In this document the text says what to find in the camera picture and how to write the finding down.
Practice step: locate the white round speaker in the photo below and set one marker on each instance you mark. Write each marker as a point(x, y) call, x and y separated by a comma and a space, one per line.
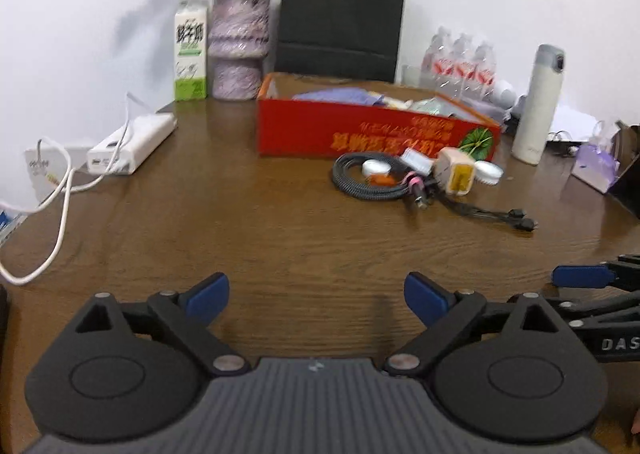
point(505, 93)

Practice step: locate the clear drinking glass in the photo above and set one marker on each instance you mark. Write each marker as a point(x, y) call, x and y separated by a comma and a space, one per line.
point(412, 77)

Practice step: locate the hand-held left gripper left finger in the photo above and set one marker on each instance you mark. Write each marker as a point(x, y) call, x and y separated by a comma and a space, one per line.
point(207, 296)

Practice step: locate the blue white paper item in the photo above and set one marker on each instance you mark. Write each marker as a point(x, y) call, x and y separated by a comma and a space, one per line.
point(6, 223)

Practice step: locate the white wall socket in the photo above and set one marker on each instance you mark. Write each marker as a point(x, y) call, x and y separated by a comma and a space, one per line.
point(40, 169)

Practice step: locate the wooden desktop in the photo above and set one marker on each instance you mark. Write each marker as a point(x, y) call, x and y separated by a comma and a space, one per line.
point(200, 214)

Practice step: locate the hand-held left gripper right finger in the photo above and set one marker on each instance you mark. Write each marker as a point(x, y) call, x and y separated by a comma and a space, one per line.
point(425, 299)

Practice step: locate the green white milk carton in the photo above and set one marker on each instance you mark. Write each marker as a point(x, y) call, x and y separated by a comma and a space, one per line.
point(191, 59)

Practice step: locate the dark box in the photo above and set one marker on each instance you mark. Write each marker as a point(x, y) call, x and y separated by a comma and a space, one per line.
point(627, 174)

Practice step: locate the white power bank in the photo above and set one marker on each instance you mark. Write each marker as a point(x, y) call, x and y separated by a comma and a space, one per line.
point(140, 139)

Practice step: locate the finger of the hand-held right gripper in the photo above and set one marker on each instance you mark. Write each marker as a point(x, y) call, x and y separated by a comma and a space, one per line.
point(600, 306)
point(582, 276)

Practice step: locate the purple cloth pouch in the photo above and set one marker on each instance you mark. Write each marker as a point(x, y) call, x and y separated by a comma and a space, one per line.
point(335, 95)

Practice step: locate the water bottle with red label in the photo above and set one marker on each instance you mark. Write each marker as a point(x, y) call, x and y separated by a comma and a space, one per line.
point(461, 69)
point(437, 62)
point(483, 74)

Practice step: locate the black paper bag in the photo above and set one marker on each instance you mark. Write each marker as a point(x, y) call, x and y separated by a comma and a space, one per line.
point(340, 19)

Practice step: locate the white paper sheet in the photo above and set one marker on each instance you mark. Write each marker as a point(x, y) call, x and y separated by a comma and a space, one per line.
point(575, 122)

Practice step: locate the small orange item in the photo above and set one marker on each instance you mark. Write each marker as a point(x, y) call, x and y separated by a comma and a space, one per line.
point(382, 181)

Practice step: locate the small clear packet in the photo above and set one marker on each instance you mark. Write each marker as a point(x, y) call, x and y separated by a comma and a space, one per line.
point(417, 159)

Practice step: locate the red cardboard box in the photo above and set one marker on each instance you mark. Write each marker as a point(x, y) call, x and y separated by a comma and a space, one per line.
point(300, 134)

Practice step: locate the purple tissue box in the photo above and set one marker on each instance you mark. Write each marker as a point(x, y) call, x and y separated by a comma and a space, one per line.
point(595, 169)

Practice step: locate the white thermos bottle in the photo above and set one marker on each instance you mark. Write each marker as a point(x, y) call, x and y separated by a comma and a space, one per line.
point(537, 109)

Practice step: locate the white yellow charger plug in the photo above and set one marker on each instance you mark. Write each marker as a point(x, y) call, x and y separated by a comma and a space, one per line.
point(455, 172)

